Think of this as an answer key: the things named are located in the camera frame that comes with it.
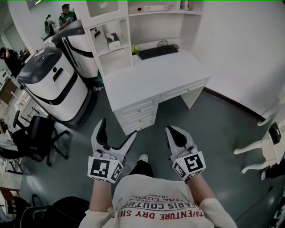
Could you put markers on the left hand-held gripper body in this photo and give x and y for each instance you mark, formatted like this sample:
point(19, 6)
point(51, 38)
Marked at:
point(104, 169)

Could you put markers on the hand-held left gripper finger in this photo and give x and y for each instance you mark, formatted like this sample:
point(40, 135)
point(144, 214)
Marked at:
point(125, 147)
point(98, 138)

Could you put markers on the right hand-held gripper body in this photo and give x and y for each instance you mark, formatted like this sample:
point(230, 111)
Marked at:
point(191, 164)

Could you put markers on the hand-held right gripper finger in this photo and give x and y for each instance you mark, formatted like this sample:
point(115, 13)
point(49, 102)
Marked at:
point(171, 140)
point(184, 140)

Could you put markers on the green and white tissues pack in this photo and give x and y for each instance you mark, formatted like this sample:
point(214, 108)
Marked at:
point(114, 42)

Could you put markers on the white shelf unit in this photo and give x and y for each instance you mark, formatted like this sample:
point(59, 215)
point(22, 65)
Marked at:
point(155, 29)

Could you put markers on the person's left forearm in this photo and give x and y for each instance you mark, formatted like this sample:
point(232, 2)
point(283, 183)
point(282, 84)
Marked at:
point(100, 196)

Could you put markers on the person's right forearm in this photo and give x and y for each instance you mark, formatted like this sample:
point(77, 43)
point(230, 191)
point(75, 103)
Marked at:
point(200, 191)

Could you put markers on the white desk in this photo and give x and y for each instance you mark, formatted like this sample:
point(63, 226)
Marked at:
point(155, 75)

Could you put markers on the person's white shoe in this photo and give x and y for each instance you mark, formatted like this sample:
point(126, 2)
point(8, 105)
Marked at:
point(143, 158)

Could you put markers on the person's black trouser leg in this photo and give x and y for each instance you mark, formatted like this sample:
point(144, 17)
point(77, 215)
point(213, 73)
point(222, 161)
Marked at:
point(141, 169)

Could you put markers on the person's white printed t-shirt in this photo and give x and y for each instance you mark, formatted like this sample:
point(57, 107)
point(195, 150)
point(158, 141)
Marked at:
point(155, 189)

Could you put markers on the black office chair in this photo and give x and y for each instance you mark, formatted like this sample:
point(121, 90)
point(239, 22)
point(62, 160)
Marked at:
point(55, 213)
point(35, 138)

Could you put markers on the white delivery robot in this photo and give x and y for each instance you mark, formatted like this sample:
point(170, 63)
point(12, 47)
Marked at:
point(53, 89)
point(82, 55)

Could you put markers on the white slatted rack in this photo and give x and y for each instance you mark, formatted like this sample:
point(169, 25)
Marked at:
point(29, 107)

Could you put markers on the black bag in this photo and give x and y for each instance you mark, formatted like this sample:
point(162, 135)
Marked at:
point(275, 172)

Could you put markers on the black keyboard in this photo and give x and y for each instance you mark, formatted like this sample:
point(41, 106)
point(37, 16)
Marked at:
point(158, 52)

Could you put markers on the black box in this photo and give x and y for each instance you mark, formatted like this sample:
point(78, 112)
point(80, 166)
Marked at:
point(275, 133)

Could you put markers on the small yellow-green plant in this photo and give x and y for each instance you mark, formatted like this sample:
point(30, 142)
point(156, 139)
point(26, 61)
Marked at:
point(135, 50)

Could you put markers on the brown wooden table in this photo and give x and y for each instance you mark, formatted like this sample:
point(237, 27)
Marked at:
point(7, 91)

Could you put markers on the small black device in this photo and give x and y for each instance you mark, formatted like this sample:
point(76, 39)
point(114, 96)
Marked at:
point(97, 33)

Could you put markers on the long white box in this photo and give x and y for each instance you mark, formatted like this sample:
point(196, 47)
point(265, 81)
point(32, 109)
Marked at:
point(148, 9)

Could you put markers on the small white carton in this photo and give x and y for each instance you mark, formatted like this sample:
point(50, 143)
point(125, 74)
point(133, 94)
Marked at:
point(184, 5)

